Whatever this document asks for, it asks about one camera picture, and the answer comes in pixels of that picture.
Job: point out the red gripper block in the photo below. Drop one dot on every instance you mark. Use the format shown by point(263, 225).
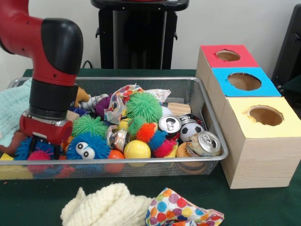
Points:
point(47, 133)

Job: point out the multicoloured spiky caterpillar toy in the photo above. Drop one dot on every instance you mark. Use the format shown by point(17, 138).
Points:
point(40, 155)
point(150, 134)

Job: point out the blue spiky rubber ball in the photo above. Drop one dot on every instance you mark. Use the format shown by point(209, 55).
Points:
point(21, 148)

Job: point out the mint green knitted cloth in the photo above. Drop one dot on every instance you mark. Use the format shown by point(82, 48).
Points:
point(11, 108)

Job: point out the cream knitted cloth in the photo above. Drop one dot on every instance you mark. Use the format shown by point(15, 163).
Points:
point(108, 207)

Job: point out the green spiky rubber ball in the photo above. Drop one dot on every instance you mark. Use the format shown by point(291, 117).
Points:
point(143, 106)
point(89, 126)

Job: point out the colourful patterned cloth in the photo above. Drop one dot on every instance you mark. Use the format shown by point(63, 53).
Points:
point(174, 207)

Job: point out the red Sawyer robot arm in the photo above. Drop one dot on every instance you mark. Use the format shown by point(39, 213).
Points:
point(51, 56)

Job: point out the shallow clear mesh bin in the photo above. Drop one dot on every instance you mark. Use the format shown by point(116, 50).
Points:
point(207, 94)

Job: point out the wooden box with three holes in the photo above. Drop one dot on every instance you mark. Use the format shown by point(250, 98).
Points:
point(258, 160)

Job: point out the blue fuzzy googly-eyed toy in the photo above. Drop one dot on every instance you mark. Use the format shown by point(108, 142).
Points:
point(94, 143)

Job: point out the plain yellow ball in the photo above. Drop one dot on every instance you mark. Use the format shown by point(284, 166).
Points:
point(137, 149)

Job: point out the small open silver can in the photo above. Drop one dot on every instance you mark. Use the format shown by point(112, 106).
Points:
point(169, 125)

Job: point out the black and white soccer ball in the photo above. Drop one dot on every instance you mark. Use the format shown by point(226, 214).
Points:
point(190, 129)

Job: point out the crushed silver drink can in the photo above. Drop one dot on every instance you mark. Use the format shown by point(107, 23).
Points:
point(204, 143)

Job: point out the dark green table cloth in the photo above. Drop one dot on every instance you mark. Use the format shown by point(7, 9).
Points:
point(294, 84)
point(263, 207)

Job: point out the black panel stand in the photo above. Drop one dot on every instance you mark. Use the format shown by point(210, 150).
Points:
point(289, 47)

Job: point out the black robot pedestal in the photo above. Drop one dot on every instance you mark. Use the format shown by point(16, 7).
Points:
point(136, 37)

